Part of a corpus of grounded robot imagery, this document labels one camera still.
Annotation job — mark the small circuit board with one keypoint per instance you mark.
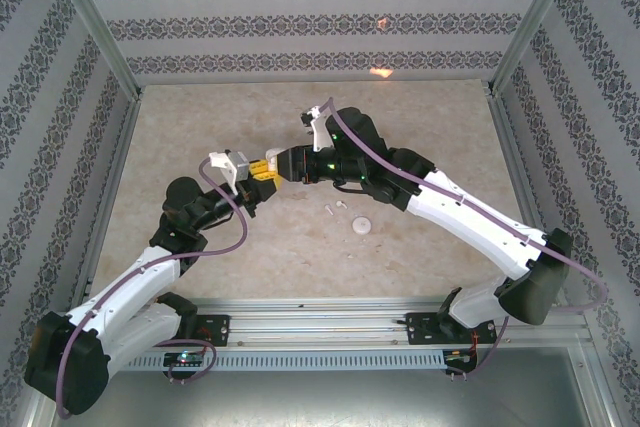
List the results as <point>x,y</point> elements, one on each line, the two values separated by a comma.
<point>460,356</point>
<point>185,359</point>

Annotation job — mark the round white disc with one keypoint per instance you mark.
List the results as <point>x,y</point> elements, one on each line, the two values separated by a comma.
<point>362,225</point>

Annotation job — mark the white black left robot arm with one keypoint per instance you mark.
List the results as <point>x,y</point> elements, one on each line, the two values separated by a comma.
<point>125,287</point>

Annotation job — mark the grey metal sheet panel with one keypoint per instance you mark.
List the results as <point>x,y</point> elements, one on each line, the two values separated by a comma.
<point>320,402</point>

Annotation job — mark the aluminium frame post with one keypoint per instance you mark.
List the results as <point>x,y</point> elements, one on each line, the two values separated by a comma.
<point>92,17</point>
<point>535,17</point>

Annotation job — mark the aluminium side rail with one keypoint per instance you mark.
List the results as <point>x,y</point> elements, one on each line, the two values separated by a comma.
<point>517,167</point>
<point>116,167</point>

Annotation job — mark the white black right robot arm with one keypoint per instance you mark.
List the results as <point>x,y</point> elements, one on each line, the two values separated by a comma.
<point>475,222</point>

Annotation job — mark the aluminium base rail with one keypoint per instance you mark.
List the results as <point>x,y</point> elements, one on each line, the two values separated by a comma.
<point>315,322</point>

